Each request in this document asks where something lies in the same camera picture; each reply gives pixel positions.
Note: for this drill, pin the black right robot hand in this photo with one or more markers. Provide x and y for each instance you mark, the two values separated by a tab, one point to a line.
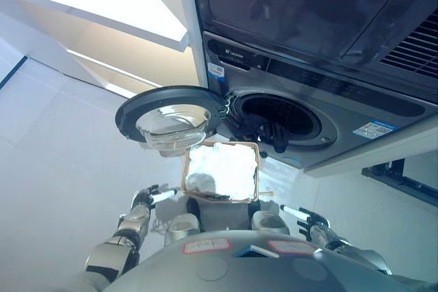
313	222

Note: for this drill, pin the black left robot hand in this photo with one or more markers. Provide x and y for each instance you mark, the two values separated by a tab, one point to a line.
145	198

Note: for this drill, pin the black garment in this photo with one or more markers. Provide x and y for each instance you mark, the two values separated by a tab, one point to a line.
279	136

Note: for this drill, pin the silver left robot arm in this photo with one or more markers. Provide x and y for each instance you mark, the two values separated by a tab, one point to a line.
116	251

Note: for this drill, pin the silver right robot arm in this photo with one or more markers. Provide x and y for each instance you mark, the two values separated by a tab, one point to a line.
362	256

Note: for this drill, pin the brown woven laundry basket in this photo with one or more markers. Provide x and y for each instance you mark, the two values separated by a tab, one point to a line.
184	172

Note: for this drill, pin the white clothes pile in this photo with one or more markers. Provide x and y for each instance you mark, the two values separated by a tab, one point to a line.
229	169

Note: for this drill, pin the grey front-load washing machine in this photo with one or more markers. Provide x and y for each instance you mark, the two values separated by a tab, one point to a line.
359	107

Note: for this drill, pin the red bordered white label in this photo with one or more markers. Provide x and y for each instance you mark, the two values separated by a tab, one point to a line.
207	247
292	247

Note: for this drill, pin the silver right robot leg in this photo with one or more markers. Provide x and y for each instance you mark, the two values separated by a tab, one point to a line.
270	223

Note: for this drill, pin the silver robot leg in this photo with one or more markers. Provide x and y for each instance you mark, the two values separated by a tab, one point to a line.
181	228
270	223

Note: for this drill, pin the silver left robot leg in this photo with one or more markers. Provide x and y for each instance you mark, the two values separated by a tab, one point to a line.
181	228

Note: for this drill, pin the blue square torso marker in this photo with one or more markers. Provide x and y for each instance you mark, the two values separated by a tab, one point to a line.
255	252

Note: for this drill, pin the grey robot torso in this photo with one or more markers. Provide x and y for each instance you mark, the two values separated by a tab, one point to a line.
256	273

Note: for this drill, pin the round glass washer door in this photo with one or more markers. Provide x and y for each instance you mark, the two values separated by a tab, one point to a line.
150	109

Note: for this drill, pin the blue white energy sticker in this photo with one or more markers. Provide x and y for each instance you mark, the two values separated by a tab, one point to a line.
374	130

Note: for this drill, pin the barcode sticker with blue edge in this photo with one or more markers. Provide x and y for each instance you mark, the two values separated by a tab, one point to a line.
217	71

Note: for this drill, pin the white open shelf unit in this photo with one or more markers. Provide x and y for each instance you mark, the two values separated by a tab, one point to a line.
119	25

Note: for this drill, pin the dark stacked dryer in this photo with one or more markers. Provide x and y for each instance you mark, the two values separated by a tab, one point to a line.
291	15

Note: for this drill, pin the black metal rail frame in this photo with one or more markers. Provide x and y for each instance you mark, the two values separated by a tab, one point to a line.
403	181

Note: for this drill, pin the white appliance cabinet frame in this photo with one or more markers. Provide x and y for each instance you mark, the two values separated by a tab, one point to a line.
403	148

